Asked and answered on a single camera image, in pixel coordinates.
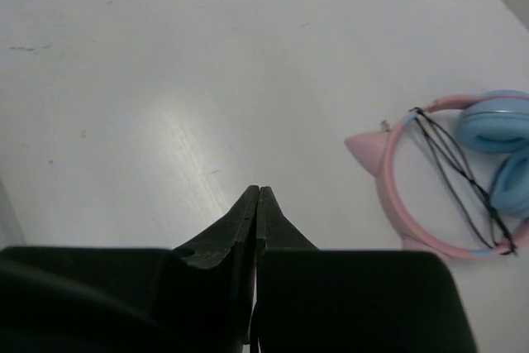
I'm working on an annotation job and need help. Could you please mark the pink blue cat-ear headphones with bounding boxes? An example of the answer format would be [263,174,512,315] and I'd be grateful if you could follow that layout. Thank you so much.
[345,90,528,260]

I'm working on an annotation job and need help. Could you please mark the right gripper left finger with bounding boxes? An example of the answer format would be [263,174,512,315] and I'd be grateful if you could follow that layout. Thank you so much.
[1,186,259,352]

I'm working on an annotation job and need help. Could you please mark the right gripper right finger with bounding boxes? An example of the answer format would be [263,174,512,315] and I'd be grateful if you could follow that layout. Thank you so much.
[252,187,478,352]

